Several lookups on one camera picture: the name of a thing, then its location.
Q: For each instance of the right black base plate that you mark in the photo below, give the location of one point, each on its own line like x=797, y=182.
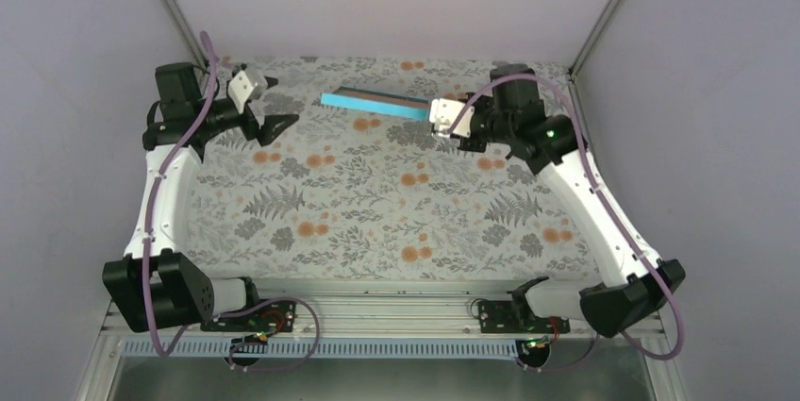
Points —
x=501, y=317

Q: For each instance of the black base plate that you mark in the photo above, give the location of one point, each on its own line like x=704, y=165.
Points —
x=275, y=316
x=501, y=317

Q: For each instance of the slotted cable duct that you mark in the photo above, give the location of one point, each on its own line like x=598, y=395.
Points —
x=330, y=348

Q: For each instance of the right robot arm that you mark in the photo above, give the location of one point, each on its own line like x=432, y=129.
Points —
x=538, y=123

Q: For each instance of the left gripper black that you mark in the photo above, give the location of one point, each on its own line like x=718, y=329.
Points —
x=266, y=133

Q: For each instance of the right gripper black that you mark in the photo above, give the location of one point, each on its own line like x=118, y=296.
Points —
x=468, y=145

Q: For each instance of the aluminium mounting rail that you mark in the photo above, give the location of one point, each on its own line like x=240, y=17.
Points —
x=426, y=309

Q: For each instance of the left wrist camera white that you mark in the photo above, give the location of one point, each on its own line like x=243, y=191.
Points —
x=246, y=85

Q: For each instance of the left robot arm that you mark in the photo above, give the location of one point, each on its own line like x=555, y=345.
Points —
x=154, y=285

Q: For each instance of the floral table mat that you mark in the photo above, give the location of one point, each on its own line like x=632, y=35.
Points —
x=354, y=195

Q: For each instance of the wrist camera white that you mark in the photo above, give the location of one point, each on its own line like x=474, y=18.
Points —
x=246, y=85
x=450, y=118

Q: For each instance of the wooden picture frame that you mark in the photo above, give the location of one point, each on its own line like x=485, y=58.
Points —
x=383, y=103

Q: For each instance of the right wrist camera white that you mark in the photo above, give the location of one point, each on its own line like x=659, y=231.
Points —
x=450, y=118

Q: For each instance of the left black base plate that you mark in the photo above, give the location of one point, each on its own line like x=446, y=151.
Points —
x=275, y=316

